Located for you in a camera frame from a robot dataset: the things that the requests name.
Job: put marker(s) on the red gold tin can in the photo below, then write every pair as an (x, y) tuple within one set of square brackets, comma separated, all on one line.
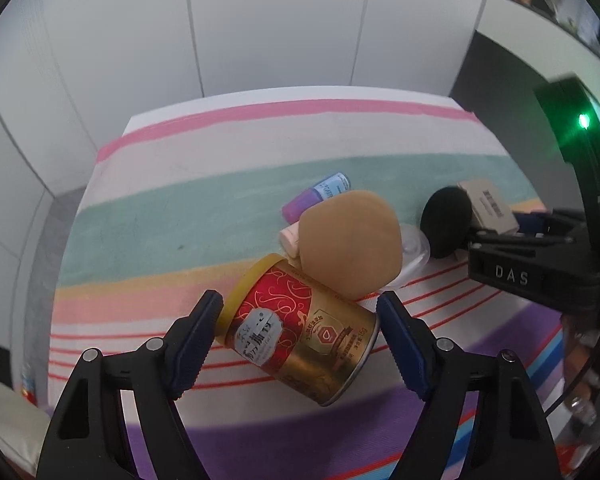
[(296, 330)]

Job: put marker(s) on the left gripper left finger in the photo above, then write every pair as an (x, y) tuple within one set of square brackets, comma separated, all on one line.
[(87, 437)]

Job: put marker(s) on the purple blue small tube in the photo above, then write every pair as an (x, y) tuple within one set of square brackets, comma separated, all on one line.
[(327, 188)]

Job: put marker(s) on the cream padded chair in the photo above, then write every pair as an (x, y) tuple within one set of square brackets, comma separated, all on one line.
[(23, 428)]

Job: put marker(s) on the beige small carton box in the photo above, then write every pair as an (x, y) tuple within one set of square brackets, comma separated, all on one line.
[(489, 211)]

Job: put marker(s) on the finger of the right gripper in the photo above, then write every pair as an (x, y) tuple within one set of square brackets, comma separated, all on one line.
[(537, 228)]

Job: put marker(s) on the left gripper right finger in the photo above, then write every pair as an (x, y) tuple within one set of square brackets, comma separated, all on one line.
[(510, 438)]

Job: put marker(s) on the tan makeup sponge puff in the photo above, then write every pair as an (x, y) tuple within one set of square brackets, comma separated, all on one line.
[(351, 243)]

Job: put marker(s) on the black powder puff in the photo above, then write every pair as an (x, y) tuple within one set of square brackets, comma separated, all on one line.
[(446, 221)]

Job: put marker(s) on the clear contact lens case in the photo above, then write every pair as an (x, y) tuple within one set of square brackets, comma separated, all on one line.
[(415, 256)]

